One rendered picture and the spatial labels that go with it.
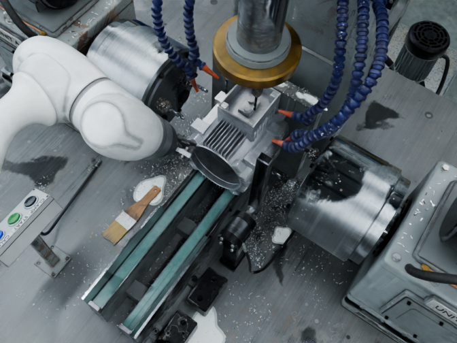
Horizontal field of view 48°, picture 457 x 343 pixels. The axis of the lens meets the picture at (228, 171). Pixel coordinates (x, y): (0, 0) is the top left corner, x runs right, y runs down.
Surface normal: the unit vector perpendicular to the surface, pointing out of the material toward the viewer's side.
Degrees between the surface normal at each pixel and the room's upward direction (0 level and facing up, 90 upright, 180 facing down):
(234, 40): 0
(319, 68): 90
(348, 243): 66
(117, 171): 0
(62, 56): 8
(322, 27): 90
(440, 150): 0
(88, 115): 31
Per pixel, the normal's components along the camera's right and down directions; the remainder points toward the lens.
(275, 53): 0.04, -0.46
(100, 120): -0.18, -0.06
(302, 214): -0.50, 0.47
